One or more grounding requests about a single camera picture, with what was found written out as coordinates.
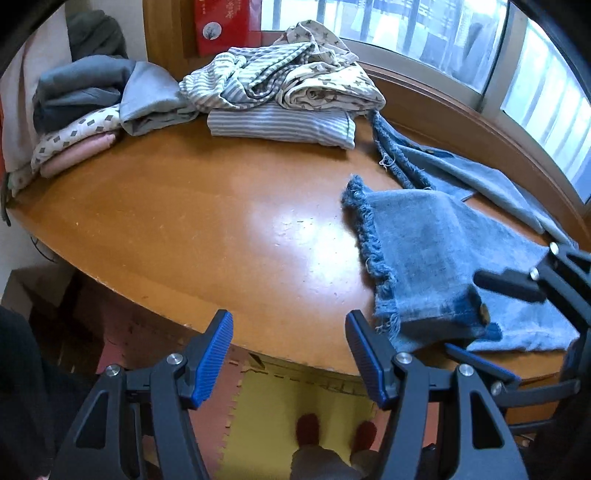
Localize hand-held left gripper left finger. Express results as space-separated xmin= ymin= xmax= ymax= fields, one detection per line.
xmin=54 ymin=309 xmax=234 ymax=480

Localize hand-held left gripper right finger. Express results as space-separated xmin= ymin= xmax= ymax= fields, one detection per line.
xmin=345 ymin=310 xmax=529 ymax=480

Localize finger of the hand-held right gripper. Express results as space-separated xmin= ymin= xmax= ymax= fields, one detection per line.
xmin=444 ymin=344 xmax=581 ymax=409
xmin=475 ymin=242 xmax=591 ymax=326

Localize blue denim jeans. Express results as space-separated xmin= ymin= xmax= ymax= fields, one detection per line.
xmin=341 ymin=111 xmax=581 ymax=354

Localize pile of folded grey clothes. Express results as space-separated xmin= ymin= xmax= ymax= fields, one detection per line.
xmin=0 ymin=7 xmax=72 ymax=197

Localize person's right red slipper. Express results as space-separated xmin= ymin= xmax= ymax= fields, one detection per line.
xmin=352 ymin=420 xmax=378 ymax=455

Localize person's red slipper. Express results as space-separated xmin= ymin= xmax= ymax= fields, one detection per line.
xmin=352 ymin=420 xmax=378 ymax=455
xmin=295 ymin=413 xmax=322 ymax=448

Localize yellow foam floor mat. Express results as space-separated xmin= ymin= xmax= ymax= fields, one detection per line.
xmin=219 ymin=357 xmax=377 ymax=480

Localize person's left red slipper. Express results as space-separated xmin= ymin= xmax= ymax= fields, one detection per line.
xmin=295 ymin=413 xmax=322 ymax=448

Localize pink foam floor mat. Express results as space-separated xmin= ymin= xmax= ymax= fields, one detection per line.
xmin=95 ymin=295 xmax=250 ymax=480

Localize person's dark jacket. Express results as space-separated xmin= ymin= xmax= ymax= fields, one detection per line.
xmin=0 ymin=305 xmax=100 ymax=480

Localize brown cardboard box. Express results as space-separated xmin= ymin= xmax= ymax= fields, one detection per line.
xmin=0 ymin=265 xmax=77 ymax=324

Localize folded striped garment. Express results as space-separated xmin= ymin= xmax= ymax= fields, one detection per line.
xmin=207 ymin=102 xmax=357 ymax=149

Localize pink folded cloth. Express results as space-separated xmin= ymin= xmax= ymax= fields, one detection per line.
xmin=39 ymin=130 xmax=122 ymax=180

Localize cream star print cloth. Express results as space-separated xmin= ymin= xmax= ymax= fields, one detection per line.
xmin=272 ymin=19 xmax=386 ymax=112

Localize diamond print folded cloth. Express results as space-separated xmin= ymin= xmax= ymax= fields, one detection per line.
xmin=31 ymin=105 xmax=123 ymax=172

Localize crumpled grey striped cloth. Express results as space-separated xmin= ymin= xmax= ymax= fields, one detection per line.
xmin=179 ymin=41 xmax=319 ymax=114

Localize dark grey folded garment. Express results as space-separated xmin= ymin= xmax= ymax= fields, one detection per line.
xmin=32 ymin=55 xmax=137 ymax=134

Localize red gift box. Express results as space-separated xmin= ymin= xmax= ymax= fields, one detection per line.
xmin=194 ymin=0 xmax=262 ymax=58

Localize dark green garment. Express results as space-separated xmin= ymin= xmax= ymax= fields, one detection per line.
xmin=66 ymin=10 xmax=129 ymax=61

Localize window with grey frame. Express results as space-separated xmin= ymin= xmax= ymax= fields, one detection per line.
xmin=259 ymin=0 xmax=591 ymax=204

